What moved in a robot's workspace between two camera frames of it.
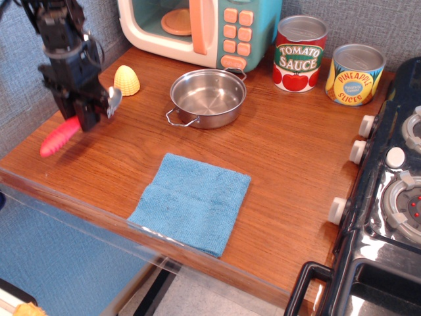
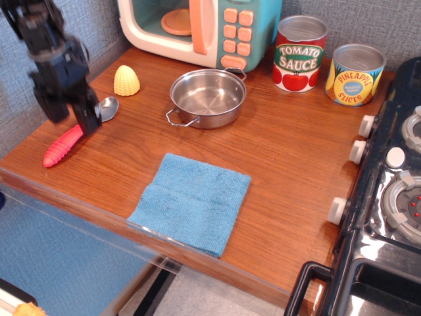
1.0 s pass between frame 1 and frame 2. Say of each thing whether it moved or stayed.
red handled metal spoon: moved
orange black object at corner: stayed
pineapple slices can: stayed
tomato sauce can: stayed
